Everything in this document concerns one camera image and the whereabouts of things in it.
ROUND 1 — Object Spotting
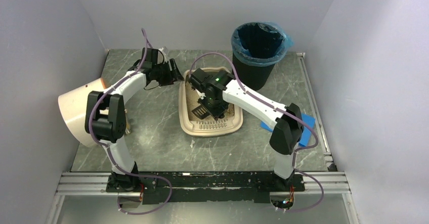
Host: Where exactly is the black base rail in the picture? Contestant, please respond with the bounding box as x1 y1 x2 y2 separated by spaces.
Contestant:
106 170 306 204

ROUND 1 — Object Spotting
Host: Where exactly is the blue plastic bin liner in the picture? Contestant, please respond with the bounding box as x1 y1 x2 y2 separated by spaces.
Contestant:
231 22 294 67

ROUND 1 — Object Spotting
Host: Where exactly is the beige litter box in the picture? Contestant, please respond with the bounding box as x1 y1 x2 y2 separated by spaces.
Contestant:
179 67 243 137

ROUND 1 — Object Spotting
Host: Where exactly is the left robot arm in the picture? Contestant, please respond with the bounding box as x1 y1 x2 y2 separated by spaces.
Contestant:
84 48 184 192

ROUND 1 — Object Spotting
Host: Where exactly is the black litter scoop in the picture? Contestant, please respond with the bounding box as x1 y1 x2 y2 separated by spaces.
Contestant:
191 105 210 120

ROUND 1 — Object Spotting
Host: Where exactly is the black trash bin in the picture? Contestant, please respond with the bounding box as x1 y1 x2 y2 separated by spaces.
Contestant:
232 55 275 91

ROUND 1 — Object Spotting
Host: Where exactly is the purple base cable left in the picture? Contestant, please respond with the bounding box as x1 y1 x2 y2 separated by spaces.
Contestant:
116 185 174 216

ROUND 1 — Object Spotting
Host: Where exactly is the blue sheet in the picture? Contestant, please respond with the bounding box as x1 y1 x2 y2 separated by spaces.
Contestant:
261 113 316 149

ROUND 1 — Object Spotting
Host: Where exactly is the cat litter pile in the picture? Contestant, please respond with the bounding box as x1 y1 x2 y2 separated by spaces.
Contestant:
185 82 235 121

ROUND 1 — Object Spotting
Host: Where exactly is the aluminium frame rail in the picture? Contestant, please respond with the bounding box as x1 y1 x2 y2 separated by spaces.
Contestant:
59 66 350 204

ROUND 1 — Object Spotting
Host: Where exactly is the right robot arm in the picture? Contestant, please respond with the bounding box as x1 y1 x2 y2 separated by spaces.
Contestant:
188 69 304 180

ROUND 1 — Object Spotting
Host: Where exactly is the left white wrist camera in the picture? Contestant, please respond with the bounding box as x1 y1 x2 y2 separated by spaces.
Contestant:
159 47 168 61

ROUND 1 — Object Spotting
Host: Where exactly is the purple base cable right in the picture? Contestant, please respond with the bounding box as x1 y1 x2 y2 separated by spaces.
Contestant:
275 170 325 213

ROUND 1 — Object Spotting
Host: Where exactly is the beige cylindrical container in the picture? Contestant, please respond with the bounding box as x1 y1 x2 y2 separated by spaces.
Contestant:
58 77 132 149

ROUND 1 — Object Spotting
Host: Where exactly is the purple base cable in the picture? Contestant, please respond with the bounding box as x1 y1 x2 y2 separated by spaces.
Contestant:
275 170 325 213
116 185 174 216

